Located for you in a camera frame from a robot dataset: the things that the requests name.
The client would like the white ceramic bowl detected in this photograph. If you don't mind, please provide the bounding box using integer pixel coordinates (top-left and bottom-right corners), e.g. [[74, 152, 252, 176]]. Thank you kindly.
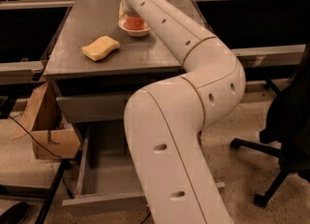
[[118, 19, 150, 38]]

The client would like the yellow sponge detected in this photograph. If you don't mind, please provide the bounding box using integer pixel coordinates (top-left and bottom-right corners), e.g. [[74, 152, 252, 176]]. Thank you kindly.
[[81, 36, 120, 61]]

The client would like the black office chair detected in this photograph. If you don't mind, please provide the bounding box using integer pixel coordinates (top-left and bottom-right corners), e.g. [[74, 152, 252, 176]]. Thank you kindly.
[[231, 44, 310, 208]]

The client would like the brown cardboard box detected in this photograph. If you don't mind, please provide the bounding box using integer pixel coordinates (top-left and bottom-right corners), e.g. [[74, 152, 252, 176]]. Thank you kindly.
[[12, 82, 80, 160]]

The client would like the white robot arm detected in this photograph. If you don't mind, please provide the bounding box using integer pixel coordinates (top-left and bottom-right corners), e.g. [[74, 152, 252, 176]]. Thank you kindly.
[[122, 0, 245, 224]]

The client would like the black metal stand leg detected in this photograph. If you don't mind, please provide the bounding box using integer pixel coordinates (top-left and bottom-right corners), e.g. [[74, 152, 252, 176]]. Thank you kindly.
[[35, 159, 69, 224]]

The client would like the grey open middle drawer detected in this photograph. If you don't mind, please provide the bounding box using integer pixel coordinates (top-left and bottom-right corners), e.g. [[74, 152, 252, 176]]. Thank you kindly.
[[62, 119, 226, 217]]

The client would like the red apple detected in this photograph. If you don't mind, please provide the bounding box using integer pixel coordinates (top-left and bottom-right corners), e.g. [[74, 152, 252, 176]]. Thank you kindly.
[[125, 16, 144, 30]]

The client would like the black cable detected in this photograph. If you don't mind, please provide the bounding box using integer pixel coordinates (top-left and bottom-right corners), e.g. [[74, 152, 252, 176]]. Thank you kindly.
[[8, 114, 64, 160]]

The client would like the black shoe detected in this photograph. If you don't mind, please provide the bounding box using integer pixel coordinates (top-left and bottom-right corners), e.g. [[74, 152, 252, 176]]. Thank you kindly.
[[0, 202, 29, 224]]

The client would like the grey drawer cabinet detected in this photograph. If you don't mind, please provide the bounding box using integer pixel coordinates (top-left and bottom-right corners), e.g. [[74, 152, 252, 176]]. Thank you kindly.
[[45, 0, 184, 138]]

